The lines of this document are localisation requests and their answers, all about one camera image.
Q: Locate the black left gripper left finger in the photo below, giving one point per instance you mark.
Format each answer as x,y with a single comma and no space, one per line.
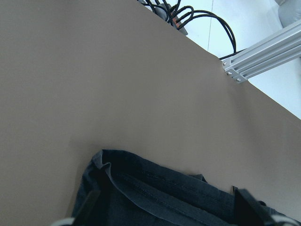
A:
86,210

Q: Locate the black printed t-shirt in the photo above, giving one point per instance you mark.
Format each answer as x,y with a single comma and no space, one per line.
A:
137,192

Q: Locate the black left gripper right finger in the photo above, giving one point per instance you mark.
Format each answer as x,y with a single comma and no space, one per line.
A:
249,212

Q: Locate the aluminium frame post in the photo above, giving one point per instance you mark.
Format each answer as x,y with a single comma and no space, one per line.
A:
273,51

